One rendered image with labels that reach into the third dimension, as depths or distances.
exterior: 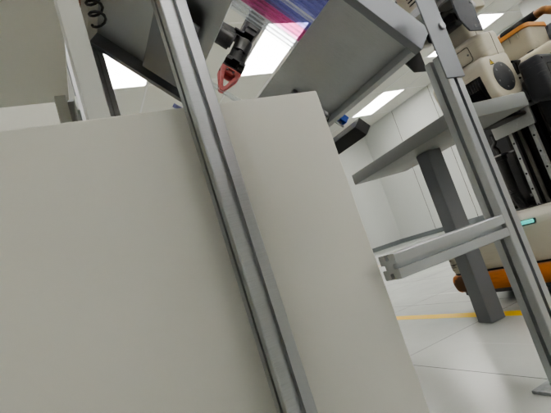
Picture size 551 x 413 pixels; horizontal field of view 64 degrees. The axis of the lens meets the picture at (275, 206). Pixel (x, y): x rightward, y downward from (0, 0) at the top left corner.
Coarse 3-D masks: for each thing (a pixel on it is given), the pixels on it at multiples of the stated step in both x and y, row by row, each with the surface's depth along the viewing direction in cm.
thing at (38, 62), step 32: (0, 0) 84; (32, 0) 86; (64, 0) 62; (0, 32) 92; (32, 32) 95; (64, 32) 62; (0, 64) 102; (32, 64) 106; (64, 64) 110; (96, 64) 62; (0, 96) 114; (32, 96) 119; (64, 96) 123; (96, 96) 61
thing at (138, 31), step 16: (112, 0) 119; (128, 0) 116; (144, 0) 114; (192, 0) 107; (208, 0) 105; (224, 0) 103; (112, 16) 125; (128, 16) 122; (144, 16) 119; (192, 16) 112; (208, 16) 109; (224, 16) 107; (112, 32) 131; (128, 32) 128; (144, 32) 125; (160, 32) 116; (208, 32) 114; (128, 48) 135; (144, 48) 131; (160, 48) 122; (208, 48) 120; (144, 64) 132; (160, 64) 128
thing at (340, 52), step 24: (336, 0) 91; (312, 24) 98; (336, 24) 96; (360, 24) 93; (312, 48) 104; (336, 48) 102; (360, 48) 99; (384, 48) 96; (288, 72) 115; (312, 72) 111; (336, 72) 108; (360, 72) 105; (264, 96) 128; (336, 96) 115
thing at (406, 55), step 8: (400, 56) 94; (408, 56) 90; (392, 64) 96; (400, 64) 93; (384, 72) 98; (392, 72) 96; (376, 80) 100; (384, 80) 99; (360, 88) 109; (368, 88) 103; (352, 96) 112; (360, 96) 106; (344, 104) 114; (352, 104) 109; (336, 112) 118; (344, 112) 113; (328, 120) 121; (336, 120) 117
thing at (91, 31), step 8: (80, 0) 116; (80, 8) 119; (88, 8) 118; (96, 8) 123; (88, 16) 121; (96, 16) 127; (88, 24) 124; (96, 24) 130; (88, 32) 127; (96, 32) 134
